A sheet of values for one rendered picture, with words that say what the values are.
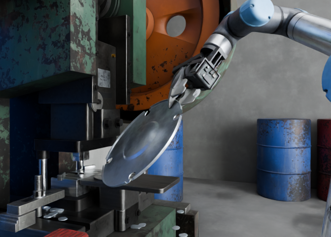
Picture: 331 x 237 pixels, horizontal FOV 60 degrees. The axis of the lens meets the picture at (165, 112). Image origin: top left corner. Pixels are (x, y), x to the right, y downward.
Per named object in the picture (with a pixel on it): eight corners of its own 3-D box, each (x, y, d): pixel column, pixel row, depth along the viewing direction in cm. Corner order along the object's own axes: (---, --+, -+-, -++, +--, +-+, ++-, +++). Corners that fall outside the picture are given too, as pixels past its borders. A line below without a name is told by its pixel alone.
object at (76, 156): (91, 158, 88) (91, 147, 88) (81, 161, 84) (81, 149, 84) (82, 158, 89) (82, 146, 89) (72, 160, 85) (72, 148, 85)
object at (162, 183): (181, 222, 82) (181, 175, 82) (162, 243, 69) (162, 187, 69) (106, 211, 92) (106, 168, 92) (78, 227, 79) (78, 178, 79)
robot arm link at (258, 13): (284, -4, 75) (257, 15, 86) (248, -11, 71) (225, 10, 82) (287, 24, 74) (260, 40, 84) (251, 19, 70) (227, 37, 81)
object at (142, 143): (117, 132, 95) (115, 130, 95) (184, 84, 83) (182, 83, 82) (91, 204, 72) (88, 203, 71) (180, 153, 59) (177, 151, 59)
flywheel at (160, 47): (69, 16, 154) (125, 137, 142) (39, 4, 135) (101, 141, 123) (181, -76, 130) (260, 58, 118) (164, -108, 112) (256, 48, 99)
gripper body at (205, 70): (192, 72, 74) (216, 40, 78) (175, 75, 81) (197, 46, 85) (210, 92, 77) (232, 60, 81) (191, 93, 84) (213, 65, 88)
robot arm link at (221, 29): (237, 3, 84) (222, 16, 91) (218, 27, 80) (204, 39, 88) (256, 21, 85) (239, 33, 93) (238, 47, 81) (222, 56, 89)
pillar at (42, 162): (49, 192, 82) (49, 144, 82) (43, 194, 80) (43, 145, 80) (43, 191, 83) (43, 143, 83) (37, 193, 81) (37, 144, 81)
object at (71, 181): (107, 184, 92) (107, 169, 92) (76, 197, 78) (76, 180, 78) (84, 181, 95) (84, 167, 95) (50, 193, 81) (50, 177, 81)
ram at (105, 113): (128, 136, 89) (128, 41, 89) (100, 141, 75) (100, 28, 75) (82, 134, 95) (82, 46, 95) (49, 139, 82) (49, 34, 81)
